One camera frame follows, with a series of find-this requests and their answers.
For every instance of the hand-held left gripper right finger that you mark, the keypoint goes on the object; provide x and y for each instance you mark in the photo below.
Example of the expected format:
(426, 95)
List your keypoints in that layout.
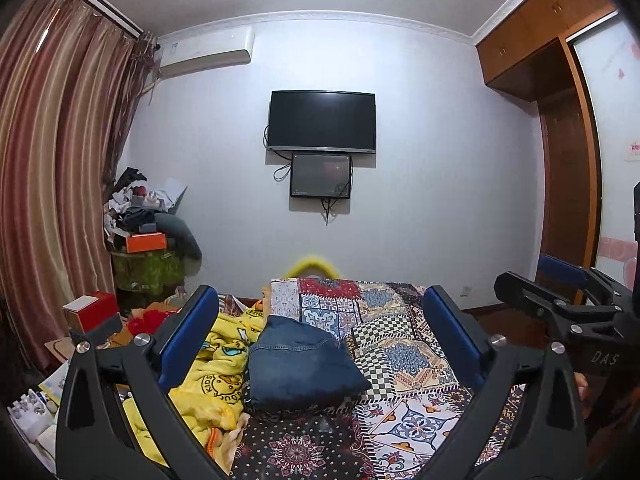
(452, 340)

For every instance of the striped brown curtain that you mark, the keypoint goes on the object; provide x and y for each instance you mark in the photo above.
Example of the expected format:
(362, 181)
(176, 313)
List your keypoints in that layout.
(55, 160)

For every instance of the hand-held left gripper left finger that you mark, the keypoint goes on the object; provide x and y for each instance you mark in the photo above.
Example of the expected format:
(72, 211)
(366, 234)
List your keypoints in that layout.
(187, 335)

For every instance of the curtain rail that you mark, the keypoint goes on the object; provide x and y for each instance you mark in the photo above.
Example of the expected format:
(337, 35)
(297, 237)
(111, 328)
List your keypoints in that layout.
(100, 2)

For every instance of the small black wall monitor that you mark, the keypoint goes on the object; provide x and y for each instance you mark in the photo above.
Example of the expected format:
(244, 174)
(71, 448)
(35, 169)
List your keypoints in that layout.
(320, 175)

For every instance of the wooden wardrobe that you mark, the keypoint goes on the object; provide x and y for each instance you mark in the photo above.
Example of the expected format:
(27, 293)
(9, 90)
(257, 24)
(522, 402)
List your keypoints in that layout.
(565, 160)

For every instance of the blue denim jeans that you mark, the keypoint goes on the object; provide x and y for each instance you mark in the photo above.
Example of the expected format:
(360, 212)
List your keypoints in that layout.
(300, 365)

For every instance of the red cloth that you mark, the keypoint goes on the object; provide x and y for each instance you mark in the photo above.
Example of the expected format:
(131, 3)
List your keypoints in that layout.
(150, 321)

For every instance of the white packets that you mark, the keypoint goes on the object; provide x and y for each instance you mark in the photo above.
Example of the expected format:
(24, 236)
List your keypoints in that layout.
(35, 410)

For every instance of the yellow round plush object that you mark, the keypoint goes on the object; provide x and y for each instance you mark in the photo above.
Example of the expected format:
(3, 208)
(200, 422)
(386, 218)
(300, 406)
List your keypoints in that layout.
(312, 262)

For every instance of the white air conditioner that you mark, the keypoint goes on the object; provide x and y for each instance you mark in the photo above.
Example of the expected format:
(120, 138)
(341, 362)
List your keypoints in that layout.
(205, 52)

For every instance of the green patterned table cover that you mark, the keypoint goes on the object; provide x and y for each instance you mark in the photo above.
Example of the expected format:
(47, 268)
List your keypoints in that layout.
(145, 272)

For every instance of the orange box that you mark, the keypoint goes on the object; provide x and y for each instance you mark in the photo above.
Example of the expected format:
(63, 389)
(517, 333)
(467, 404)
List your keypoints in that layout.
(146, 242)

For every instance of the pile of clothes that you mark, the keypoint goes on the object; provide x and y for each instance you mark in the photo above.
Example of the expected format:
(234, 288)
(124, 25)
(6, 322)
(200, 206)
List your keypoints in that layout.
(150, 215)

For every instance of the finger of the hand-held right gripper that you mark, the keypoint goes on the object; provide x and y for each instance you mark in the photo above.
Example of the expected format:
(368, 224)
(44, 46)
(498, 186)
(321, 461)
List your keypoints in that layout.
(535, 300)
(560, 270)

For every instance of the red box white lid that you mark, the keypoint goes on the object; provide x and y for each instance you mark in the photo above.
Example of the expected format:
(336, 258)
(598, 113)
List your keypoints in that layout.
(97, 312)

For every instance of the black wall television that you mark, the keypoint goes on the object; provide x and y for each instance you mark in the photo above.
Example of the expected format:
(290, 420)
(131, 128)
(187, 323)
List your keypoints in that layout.
(322, 120)

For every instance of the yellow cartoon blanket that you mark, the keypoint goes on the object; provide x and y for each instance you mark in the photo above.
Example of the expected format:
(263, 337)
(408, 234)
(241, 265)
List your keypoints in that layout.
(220, 360)

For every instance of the patchwork printed bedspread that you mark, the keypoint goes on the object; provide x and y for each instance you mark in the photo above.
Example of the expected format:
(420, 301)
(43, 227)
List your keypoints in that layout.
(400, 360)

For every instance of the white wall socket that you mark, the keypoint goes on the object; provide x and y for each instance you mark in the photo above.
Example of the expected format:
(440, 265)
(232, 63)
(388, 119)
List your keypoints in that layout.
(466, 290)

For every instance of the person's right hand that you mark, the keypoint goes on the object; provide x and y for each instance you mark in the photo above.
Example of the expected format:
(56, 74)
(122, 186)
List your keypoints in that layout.
(581, 391)

